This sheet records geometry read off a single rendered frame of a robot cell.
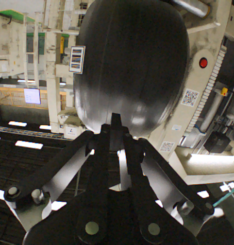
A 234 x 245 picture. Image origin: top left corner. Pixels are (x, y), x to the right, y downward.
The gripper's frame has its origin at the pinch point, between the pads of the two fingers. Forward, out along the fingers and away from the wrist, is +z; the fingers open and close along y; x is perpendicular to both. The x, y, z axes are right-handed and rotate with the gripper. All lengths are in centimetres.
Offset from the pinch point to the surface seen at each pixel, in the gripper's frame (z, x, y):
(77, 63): 10.9, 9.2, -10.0
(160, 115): 12.5, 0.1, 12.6
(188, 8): 19.7, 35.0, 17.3
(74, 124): 64, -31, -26
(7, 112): 929, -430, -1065
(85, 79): 10.7, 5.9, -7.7
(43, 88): 562, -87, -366
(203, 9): 18.5, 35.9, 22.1
